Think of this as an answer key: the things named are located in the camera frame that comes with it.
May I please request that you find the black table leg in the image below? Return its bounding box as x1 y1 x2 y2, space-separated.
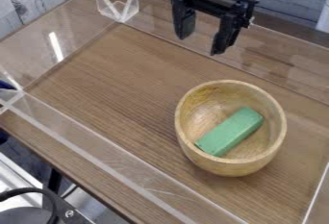
48 169 62 194

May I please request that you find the clear acrylic corner bracket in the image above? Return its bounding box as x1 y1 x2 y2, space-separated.
96 0 139 23

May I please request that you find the brown wooden bowl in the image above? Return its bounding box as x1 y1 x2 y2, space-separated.
175 80 287 177

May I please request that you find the black metal bracket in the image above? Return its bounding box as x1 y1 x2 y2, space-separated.
52 195 94 224

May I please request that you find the clear acrylic tray wall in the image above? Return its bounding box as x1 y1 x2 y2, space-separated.
0 0 329 224

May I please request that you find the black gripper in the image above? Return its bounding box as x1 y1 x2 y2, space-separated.
171 0 258 55

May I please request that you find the green rectangular block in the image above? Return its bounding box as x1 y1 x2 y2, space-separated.
195 107 263 157

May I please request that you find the black cable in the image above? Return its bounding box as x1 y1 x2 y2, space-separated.
0 187 61 224

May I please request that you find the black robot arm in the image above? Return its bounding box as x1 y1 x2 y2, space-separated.
169 0 259 55

